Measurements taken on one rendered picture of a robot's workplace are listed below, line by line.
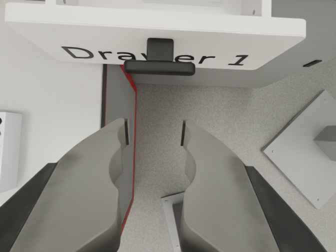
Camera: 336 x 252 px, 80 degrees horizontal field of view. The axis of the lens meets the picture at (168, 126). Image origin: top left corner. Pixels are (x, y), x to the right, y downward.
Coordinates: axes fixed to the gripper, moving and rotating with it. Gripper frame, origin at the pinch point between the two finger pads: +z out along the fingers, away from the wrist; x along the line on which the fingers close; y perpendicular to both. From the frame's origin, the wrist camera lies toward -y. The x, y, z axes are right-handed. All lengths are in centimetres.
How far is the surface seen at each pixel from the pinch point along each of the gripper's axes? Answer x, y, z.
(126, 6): -4.7, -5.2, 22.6
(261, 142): 58, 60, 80
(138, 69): -2.0, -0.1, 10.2
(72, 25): -8.1, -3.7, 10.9
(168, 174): 7, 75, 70
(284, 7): 23.6, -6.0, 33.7
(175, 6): 2.2, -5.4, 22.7
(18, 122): -23.0, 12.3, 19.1
